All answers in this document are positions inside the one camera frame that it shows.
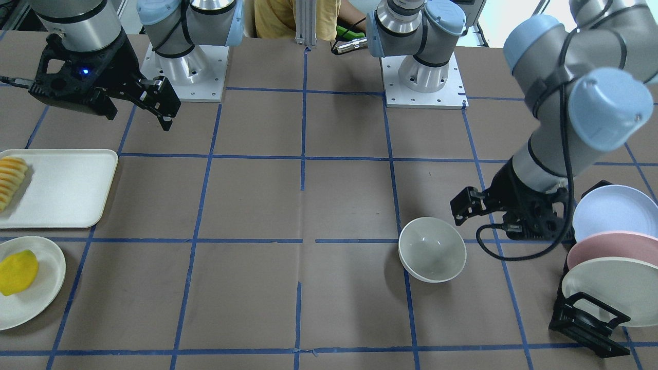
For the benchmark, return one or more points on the green handled tool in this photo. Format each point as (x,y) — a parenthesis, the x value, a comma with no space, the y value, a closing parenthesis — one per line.
(344,35)

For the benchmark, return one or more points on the lavender plate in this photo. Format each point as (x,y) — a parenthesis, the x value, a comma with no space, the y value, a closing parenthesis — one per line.
(613,208)

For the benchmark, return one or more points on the yellow lemon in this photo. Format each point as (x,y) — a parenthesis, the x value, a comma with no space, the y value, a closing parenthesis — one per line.
(18,271)

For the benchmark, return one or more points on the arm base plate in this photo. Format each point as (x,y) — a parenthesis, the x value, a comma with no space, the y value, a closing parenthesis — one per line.
(409,84)
(196,77)

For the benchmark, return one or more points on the pink plate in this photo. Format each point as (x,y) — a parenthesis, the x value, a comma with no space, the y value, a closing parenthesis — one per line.
(617,243)

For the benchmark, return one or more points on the cream plate in rack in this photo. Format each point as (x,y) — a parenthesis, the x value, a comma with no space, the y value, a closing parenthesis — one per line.
(626,284)

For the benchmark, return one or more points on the cream round plate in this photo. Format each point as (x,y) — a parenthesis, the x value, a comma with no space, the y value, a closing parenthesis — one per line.
(21,307)

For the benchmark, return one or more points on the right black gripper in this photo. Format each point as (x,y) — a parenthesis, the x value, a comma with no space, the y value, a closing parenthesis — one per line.
(125,70)

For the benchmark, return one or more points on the person in yellow shirt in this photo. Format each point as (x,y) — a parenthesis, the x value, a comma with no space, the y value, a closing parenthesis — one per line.
(277,19)

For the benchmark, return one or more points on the aluminium frame post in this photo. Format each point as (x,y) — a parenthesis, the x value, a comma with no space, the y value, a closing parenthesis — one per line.
(305,13)

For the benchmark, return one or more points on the cream rectangular tray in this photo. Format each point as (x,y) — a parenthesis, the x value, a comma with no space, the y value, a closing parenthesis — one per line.
(63,188)

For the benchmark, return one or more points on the white ceramic bowl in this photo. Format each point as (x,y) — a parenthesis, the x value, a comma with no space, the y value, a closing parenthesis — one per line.
(431,250)

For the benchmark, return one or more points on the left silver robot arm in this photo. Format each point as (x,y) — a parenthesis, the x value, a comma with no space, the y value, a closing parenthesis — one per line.
(588,88)

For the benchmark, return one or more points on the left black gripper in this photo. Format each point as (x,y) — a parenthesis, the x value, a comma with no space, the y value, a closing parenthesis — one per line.
(510,186)

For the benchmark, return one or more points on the sliced yellow fruit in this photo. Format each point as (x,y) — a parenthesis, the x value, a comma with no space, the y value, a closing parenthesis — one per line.
(13,174)

